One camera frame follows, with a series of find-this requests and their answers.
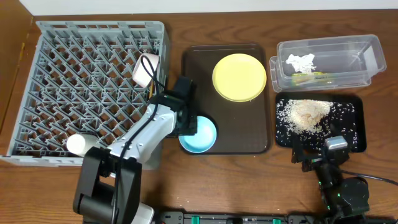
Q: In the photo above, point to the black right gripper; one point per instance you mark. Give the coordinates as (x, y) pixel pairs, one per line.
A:
(311, 162)

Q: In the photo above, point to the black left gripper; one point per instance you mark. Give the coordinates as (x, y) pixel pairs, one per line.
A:
(189, 121)

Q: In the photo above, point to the wooden chopstick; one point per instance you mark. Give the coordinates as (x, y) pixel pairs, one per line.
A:
(151, 89)

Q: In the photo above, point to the rice and food scraps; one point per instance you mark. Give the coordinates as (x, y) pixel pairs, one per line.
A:
(310, 120)

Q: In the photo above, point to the light blue bowl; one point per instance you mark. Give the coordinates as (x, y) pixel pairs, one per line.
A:
(203, 140)

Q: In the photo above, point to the white bowl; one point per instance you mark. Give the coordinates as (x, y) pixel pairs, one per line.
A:
(145, 69)

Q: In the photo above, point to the yellow plate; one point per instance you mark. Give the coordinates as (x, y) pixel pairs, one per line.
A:
(239, 77)

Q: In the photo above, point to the green snack wrapper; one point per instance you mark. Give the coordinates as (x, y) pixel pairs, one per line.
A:
(306, 78)

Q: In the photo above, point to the white tissue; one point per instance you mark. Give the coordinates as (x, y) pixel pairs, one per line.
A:
(302, 64)

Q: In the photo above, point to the white cup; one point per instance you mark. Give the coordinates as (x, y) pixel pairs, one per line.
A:
(80, 144)

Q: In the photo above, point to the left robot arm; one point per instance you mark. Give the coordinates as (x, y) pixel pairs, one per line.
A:
(109, 186)

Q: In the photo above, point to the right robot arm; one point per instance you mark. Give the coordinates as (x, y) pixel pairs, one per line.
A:
(344, 198)

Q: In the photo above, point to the black waste tray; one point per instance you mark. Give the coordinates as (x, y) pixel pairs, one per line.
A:
(353, 99)

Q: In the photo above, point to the grey dishwasher rack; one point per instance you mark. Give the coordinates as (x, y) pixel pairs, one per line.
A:
(81, 81)

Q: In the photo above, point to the dark brown serving tray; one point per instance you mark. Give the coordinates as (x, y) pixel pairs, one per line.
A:
(242, 128)

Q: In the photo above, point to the clear plastic bin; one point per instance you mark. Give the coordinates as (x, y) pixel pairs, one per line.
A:
(350, 61)

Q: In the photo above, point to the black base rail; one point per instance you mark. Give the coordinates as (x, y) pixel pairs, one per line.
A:
(194, 218)

